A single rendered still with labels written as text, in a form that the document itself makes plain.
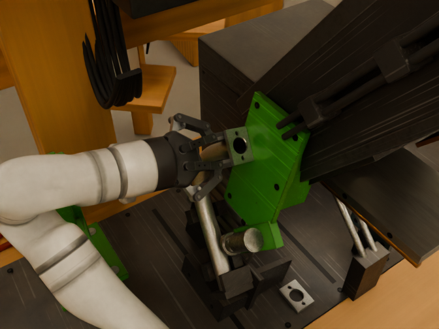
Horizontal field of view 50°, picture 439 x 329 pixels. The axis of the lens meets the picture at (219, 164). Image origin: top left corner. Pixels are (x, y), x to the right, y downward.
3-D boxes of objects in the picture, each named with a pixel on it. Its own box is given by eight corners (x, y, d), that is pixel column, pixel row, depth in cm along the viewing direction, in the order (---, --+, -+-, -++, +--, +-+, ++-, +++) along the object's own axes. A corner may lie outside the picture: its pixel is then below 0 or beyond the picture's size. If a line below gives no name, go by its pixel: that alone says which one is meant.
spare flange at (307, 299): (277, 291, 88) (278, 289, 87) (294, 281, 90) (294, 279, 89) (297, 314, 85) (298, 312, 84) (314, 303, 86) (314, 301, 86)
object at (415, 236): (483, 221, 74) (490, 209, 72) (415, 269, 68) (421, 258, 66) (315, 98, 98) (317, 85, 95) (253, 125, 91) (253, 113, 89)
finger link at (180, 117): (175, 118, 68) (208, 134, 70) (178, 107, 68) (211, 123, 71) (166, 122, 70) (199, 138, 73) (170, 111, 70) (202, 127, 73)
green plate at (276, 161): (300, 229, 79) (345, 124, 68) (263, 243, 75) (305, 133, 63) (258, 187, 86) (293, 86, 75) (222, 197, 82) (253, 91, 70)
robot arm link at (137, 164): (117, 143, 72) (78, 151, 68) (148, 129, 62) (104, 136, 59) (131, 202, 72) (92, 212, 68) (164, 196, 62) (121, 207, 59)
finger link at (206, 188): (184, 198, 70) (207, 171, 73) (192, 207, 70) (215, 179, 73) (193, 196, 68) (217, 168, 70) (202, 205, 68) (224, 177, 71)
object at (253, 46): (349, 162, 113) (383, 32, 89) (245, 217, 101) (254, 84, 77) (298, 121, 124) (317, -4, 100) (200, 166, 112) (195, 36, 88)
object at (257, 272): (283, 296, 91) (297, 264, 86) (246, 314, 86) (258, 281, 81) (219, 221, 104) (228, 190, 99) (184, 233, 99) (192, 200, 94)
